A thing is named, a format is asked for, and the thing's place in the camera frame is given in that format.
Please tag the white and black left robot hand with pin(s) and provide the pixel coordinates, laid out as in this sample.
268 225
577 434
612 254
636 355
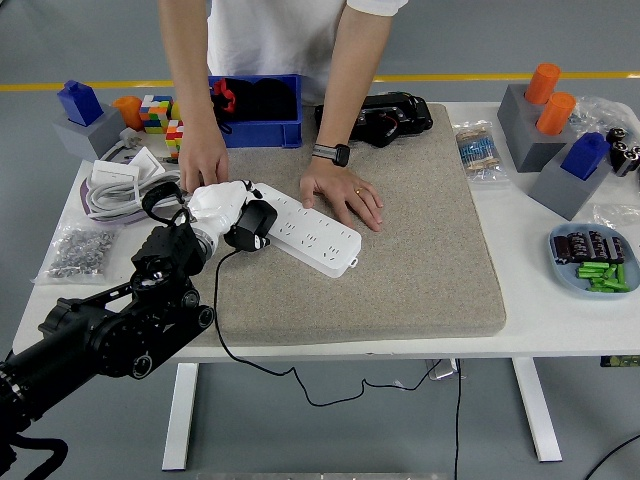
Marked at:
217 205

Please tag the person's right hand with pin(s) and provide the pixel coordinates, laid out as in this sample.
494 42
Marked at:
205 160

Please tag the person's left hand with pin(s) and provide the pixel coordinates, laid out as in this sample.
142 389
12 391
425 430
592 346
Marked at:
342 192

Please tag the black plug adapter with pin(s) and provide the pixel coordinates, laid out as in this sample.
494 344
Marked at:
257 217

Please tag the white power strip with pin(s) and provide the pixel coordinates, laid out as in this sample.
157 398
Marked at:
320 240

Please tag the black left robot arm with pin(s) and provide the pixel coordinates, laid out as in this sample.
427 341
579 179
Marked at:
100 335

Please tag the person's left forearm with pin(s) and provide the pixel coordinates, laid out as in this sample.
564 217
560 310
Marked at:
350 85

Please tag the person's right forearm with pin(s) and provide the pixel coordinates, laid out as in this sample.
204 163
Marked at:
190 90

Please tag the grey mains plug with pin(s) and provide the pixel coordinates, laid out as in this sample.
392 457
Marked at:
131 138

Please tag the green circuit board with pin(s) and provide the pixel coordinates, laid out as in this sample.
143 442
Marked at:
622 361

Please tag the black wrist watch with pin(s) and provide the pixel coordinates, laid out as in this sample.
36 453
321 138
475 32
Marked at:
340 155

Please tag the multicolour puzzle cube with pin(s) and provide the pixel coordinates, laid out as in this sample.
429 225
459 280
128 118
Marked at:
172 137
156 114

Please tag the blue plastic bin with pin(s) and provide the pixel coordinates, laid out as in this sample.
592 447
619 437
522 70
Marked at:
270 135

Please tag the grey-brown mat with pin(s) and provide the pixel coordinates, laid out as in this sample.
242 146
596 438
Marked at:
400 250

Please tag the black cloth pouch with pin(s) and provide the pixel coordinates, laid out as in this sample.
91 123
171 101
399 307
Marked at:
270 100

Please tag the orange plastic cylinder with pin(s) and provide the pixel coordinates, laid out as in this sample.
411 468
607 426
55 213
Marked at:
129 112
555 115
542 85

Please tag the black electronic device housing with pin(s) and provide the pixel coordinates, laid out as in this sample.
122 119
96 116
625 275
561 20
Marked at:
410 120

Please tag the purple flat pad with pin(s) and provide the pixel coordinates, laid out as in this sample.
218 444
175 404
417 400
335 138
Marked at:
83 197

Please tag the blue plastic peg block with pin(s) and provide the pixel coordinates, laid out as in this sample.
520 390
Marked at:
80 105
585 157

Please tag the person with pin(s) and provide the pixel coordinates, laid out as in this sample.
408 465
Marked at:
275 35

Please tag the clear bag of resistors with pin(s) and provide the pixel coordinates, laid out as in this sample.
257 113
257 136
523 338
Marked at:
480 150

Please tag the clear bag of screws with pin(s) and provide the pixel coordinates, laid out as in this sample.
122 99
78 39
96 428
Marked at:
80 250

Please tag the large grey block holder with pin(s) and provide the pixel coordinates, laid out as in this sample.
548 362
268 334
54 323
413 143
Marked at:
525 145

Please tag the white table leg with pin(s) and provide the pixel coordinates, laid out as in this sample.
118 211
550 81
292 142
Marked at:
537 410
180 415

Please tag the small black capacitor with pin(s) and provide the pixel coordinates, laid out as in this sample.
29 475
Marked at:
612 248
578 247
560 250
596 246

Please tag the blue-grey plate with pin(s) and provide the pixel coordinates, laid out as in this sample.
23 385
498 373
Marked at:
567 280

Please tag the green battery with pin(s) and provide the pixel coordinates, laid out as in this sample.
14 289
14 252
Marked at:
591 274
610 272
592 266
607 286
621 274

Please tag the clear plastic bag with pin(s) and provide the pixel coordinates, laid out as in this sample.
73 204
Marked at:
600 110
617 215

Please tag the large black capacitor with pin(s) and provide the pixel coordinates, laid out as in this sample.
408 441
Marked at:
616 137
621 157
634 159

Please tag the white wall switch panel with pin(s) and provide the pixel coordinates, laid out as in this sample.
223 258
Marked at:
147 162
112 172

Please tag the silver bracket under table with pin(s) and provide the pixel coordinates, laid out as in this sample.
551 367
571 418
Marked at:
442 370

